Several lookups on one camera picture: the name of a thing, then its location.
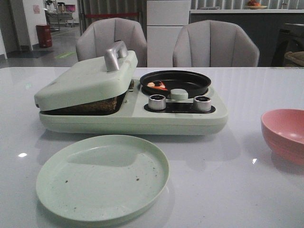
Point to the grey upholstered chair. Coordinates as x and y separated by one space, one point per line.
212 43
100 36

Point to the white cabinet column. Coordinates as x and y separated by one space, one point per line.
165 19

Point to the fruit plate on counter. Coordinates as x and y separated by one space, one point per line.
254 5

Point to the pink paper wall notice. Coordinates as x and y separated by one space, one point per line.
36 9

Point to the silver control knob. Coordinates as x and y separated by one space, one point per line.
157 102
201 103

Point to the left grey upholstered chair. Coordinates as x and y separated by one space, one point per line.
100 36

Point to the mint green sandwich maker lid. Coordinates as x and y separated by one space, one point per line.
90 80

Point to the white bread slice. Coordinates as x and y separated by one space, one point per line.
102 106
131 85

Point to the dark appliance at right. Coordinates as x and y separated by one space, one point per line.
290 38

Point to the red waste bin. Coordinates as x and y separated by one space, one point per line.
44 35

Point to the orange cooked shrimp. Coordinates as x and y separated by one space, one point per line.
157 85

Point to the background metal cart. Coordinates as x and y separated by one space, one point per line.
60 13

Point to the pink plastic bowl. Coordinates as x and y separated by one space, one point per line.
283 131

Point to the black round frying pan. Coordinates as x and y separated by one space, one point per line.
194 83

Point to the mint green breakfast maker base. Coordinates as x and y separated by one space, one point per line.
132 118

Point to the red barrier belt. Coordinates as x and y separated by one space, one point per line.
114 15

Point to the right silver control knob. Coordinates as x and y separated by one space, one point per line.
201 103

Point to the grey and white counter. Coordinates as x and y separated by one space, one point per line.
261 25

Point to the left silver control knob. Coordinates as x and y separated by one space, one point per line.
157 102

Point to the right grey upholstered chair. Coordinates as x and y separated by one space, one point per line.
212 43

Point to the mint green round plate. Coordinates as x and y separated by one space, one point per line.
105 179

